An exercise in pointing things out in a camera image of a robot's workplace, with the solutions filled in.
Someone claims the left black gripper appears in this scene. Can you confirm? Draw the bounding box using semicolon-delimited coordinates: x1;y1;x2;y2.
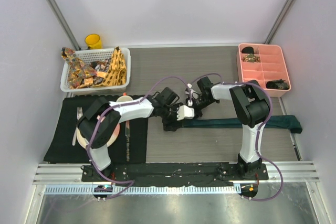
160;102;184;131

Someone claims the dark green tie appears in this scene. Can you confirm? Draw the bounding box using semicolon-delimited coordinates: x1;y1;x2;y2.
182;115;302;134

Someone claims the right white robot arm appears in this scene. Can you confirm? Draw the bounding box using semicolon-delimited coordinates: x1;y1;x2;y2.
192;76;272;179

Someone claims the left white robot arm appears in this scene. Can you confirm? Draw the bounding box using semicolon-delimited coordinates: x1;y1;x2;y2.
77;88;195;182

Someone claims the orange mug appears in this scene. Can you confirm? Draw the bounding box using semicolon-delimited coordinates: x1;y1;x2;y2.
116;92;133;102

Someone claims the table knife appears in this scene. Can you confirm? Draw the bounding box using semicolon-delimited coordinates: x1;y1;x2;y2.
125;121;130;162

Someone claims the black placemat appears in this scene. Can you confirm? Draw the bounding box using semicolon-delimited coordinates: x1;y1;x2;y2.
44;95;148;164

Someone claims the yellow spotted tie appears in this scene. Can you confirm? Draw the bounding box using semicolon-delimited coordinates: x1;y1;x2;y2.
100;46;127;87

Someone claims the rolled camouflage tie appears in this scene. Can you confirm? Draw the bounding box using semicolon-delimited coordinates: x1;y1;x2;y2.
242;54;261;63

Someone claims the rolled black tie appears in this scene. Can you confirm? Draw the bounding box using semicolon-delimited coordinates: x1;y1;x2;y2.
241;46;255;54

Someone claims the pink compartment tray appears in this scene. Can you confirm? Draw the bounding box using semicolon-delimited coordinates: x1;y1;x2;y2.
237;43;291;98

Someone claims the rolled dark patterned tie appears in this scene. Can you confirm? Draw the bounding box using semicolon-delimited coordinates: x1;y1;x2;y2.
266;79;290;90

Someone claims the silver fork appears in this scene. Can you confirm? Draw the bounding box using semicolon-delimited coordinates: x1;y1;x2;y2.
72;106;83;146

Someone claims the multicolour patterned tie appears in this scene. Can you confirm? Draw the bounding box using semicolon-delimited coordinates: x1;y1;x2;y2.
61;47;111;89

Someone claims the pink white plate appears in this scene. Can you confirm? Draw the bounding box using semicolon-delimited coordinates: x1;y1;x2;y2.
76;124;120;148

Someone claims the white plastic basket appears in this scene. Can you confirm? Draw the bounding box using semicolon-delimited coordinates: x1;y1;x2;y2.
60;46;131;94

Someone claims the yellow mug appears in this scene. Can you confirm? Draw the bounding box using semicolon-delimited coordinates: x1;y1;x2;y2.
85;34;103;49

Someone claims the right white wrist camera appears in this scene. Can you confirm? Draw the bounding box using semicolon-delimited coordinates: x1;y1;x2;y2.
185;83;198;107

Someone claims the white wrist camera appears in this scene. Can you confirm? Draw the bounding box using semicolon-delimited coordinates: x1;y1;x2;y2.
185;83;198;107
176;105;195;121

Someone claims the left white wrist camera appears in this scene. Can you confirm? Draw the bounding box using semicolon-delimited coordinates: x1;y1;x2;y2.
176;105;195;121

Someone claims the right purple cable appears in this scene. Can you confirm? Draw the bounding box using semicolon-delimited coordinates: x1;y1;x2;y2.
188;72;284;203

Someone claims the purple cable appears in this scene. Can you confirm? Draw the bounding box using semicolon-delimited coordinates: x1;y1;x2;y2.
85;76;188;200
188;72;284;203

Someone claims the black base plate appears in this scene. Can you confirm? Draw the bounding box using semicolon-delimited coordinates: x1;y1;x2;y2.
81;161;269;187

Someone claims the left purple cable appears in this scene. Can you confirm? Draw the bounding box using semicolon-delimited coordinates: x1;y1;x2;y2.
85;76;188;200

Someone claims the white slotted cable duct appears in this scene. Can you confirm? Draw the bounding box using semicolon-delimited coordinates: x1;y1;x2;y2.
44;184;241;196

